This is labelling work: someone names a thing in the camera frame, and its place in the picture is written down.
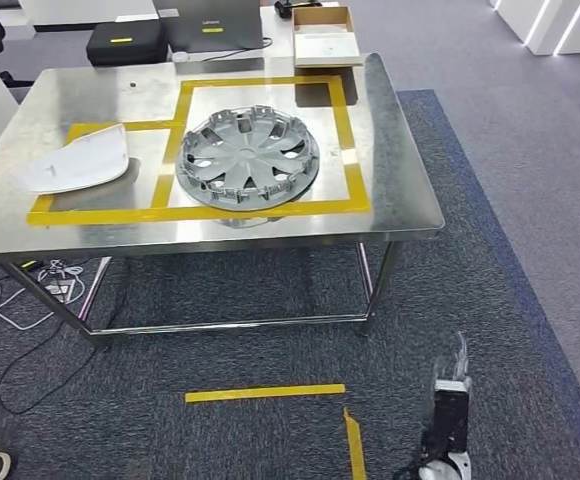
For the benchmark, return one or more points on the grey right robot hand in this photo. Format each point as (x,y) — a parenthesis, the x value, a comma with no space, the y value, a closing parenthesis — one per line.
(450,417)

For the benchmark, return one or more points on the silver plastic wheel cover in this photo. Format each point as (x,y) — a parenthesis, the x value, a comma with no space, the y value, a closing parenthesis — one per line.
(245,159)

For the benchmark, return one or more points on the stainless steel workbench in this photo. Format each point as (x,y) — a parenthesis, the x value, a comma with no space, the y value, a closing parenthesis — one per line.
(400,166)

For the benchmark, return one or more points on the white plastic shell part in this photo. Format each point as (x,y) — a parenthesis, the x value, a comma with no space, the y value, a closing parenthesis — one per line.
(80,159)

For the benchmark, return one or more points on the yellow floor tape strip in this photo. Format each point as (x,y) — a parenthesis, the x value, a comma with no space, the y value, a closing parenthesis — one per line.
(265,393)
(355,450)

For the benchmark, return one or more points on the open cardboard box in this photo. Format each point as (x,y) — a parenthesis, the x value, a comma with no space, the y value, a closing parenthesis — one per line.
(325,46)

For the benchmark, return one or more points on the white lit display plinth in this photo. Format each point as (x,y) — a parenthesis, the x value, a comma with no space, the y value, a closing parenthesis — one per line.
(550,23)

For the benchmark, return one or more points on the white desk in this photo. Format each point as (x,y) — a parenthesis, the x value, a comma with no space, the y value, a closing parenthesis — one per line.
(277,33)

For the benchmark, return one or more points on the black power adapter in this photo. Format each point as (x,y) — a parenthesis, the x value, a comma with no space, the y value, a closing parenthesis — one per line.
(290,8)

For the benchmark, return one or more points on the small white round device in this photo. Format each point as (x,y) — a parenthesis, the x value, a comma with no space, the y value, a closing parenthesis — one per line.
(180,57)

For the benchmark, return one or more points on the floor power socket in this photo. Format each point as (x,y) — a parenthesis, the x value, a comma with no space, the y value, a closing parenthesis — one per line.
(60,290)

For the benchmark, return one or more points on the black case yellow label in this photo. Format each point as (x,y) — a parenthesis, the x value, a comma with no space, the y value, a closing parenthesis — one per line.
(125,43)

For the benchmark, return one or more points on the black adapter yellow label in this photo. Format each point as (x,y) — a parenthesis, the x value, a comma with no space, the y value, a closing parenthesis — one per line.
(29,265)

